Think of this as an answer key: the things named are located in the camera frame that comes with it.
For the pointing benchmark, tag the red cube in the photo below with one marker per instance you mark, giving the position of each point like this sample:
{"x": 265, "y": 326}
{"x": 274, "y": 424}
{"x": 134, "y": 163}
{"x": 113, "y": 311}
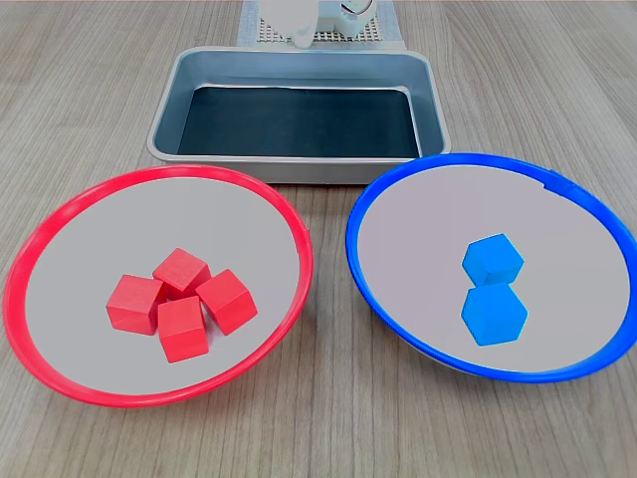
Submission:
{"x": 181, "y": 271}
{"x": 133, "y": 305}
{"x": 183, "y": 331}
{"x": 227, "y": 302}

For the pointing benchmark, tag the blue cube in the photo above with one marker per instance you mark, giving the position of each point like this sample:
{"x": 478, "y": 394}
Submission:
{"x": 492, "y": 259}
{"x": 494, "y": 316}

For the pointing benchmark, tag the steel tray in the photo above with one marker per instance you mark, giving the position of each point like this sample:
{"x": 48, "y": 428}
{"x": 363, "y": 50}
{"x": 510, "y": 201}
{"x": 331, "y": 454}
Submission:
{"x": 224, "y": 70}

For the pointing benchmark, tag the black tray mat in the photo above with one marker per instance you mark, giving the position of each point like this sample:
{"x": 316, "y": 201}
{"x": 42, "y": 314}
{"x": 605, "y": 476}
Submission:
{"x": 298, "y": 124}

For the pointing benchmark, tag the red-rimmed white plate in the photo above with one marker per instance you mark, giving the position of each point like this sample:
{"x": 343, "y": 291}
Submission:
{"x": 149, "y": 214}

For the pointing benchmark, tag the blue-rimmed white plate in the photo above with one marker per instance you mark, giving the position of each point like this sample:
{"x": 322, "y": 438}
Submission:
{"x": 423, "y": 249}

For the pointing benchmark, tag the pale perforated base plate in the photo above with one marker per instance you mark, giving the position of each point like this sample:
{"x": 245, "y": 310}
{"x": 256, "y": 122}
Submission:
{"x": 374, "y": 31}

